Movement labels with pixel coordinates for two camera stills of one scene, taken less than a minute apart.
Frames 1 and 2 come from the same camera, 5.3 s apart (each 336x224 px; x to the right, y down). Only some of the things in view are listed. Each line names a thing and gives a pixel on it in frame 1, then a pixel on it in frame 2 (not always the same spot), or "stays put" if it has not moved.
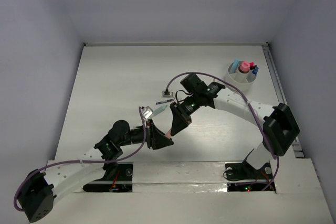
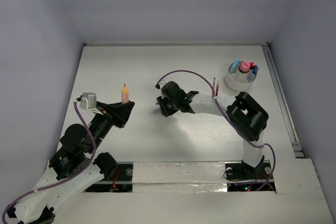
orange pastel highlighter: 168,134 to 125,95
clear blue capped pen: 255,71 stays put
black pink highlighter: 251,65 stays put
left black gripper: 149,134 to 114,115
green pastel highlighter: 158,110 stays put
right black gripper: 181,119 to 161,100
